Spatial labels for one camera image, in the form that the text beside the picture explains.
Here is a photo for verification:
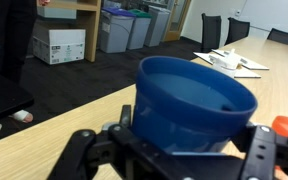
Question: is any grey bin green lid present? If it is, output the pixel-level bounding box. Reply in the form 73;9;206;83
126;8;153;51

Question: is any grey storage box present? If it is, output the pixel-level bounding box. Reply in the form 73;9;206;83
36;5;78;20

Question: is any large orange plastic cup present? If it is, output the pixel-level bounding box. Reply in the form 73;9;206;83
271;115;288;138

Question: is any wooden door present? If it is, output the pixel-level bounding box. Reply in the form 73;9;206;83
162;0;192;43

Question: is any person in black trousers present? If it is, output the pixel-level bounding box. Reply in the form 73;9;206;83
0;0;38;146

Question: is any wooden shelf unit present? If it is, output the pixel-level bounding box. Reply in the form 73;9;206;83
37;0;102;63

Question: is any black side table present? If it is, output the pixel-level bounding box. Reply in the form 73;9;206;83
0;64;35;128

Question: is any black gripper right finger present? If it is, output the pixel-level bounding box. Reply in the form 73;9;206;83
232;123;288;180

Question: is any black office chair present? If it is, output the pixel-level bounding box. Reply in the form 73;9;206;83
201;12;223;53
224;17;251;46
266;27;288;48

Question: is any blue plastic cup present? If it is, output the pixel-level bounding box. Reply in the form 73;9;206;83
131;55;259;154

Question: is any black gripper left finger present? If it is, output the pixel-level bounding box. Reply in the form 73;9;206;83
47;104;142;180

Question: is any white cardboard box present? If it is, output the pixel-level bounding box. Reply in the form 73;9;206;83
32;28;87;65

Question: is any white flat sheet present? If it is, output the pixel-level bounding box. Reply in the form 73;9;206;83
212;49;270;71
193;51;262;79

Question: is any grey bin blue lid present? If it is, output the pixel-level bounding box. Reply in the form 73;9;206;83
99;7;137;54

